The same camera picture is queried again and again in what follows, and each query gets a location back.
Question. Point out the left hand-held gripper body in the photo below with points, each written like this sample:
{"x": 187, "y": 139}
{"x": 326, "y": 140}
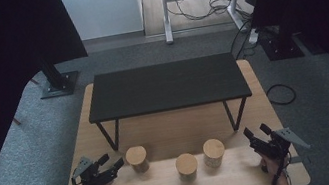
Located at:
{"x": 94, "y": 178}

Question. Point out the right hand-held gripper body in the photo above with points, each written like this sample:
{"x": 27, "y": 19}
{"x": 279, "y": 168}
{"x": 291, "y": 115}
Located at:
{"x": 276, "y": 148}

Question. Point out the glass jar with wooden lid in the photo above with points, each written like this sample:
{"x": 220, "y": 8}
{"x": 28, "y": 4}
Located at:
{"x": 213, "y": 148}
{"x": 186, "y": 164}
{"x": 136, "y": 155}

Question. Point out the black raised shelf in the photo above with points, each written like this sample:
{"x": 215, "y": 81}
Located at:
{"x": 168, "y": 85}

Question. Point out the person's right hand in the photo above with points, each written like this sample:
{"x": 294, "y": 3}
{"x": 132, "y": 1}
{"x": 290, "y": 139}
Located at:
{"x": 275, "y": 170}

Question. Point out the black stand with square base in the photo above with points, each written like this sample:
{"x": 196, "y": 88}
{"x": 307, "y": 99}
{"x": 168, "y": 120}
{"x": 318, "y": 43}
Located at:
{"x": 61, "y": 84}
{"x": 281, "y": 47}

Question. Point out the white power strip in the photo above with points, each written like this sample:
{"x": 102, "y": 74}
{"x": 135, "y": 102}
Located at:
{"x": 253, "y": 37}

